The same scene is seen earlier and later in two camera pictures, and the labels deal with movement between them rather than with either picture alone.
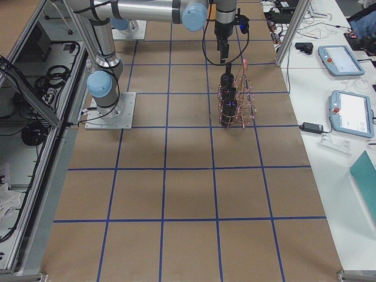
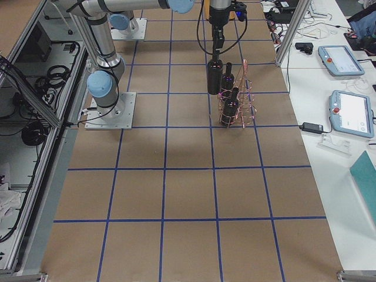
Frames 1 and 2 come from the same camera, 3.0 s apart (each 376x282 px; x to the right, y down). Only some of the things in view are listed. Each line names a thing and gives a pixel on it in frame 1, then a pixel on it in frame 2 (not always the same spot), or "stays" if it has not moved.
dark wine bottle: x=227 y=80 stays
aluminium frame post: x=301 y=10 stays
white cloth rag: x=9 y=200 stays
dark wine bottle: x=228 y=93 -> x=215 y=73
